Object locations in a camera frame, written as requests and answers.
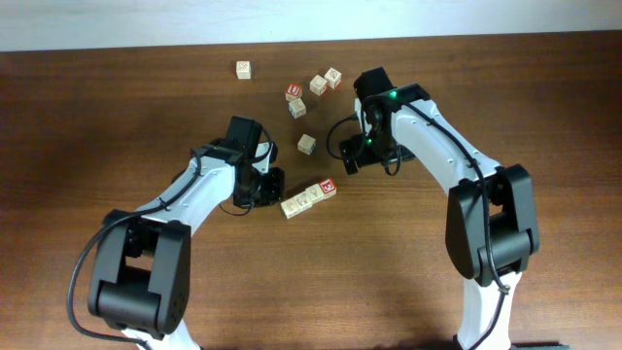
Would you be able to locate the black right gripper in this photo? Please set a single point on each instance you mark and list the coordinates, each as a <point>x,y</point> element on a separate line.
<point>359,144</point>

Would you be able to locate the wooden M letter block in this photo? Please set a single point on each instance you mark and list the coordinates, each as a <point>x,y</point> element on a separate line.
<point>315,193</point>

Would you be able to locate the plain wooden block far left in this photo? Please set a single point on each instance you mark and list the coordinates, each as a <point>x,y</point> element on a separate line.
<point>244,70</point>

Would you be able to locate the red U letter block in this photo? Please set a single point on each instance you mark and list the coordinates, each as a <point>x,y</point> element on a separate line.
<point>293,92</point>

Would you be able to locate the plain wooden block centre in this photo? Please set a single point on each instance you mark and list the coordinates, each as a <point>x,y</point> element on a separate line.
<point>307,144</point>

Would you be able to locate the wooden block red circle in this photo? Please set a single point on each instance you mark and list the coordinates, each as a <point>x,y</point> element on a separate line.
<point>318,85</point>

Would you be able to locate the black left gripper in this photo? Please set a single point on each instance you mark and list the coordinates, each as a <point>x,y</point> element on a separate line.
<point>275,193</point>

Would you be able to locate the wooden block blue side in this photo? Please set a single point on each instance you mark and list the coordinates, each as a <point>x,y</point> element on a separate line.
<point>297,108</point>

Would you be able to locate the wooden J letter block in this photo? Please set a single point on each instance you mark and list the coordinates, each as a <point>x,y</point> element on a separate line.
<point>290,207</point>

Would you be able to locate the wooden block red edge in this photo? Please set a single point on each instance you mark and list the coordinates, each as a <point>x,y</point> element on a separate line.
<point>333,78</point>

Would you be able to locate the plain wooden block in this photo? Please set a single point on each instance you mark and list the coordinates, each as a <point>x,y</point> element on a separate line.
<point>307,144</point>
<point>244,70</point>

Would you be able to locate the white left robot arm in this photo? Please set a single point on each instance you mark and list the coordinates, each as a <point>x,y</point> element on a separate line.
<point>140,283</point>

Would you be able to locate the wooden I letter block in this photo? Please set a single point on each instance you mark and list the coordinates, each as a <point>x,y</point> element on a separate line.
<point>328,188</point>

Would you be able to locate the green B letter block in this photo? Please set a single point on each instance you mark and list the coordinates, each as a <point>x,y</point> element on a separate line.
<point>303,201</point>

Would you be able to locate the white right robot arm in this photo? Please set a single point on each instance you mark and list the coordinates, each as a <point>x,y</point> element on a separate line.
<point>491,228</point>

